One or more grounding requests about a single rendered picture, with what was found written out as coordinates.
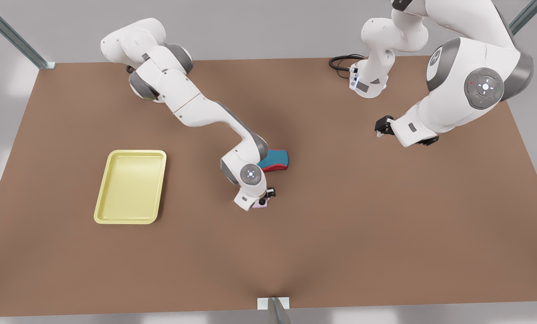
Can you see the small pink block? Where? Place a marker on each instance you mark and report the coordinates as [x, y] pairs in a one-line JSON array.
[[258, 205]]

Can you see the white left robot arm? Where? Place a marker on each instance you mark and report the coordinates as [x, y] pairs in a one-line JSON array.
[[466, 85]]

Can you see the silver frame post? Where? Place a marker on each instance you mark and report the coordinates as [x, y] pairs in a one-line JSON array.
[[12, 33], [275, 310], [527, 15]]

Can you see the blue and red stapler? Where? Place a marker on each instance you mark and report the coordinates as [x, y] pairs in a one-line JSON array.
[[275, 159]]

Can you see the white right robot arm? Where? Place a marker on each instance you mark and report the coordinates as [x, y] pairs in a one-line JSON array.
[[192, 101]]

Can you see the pale yellow rectangular tray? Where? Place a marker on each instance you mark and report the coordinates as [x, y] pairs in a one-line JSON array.
[[131, 186]]

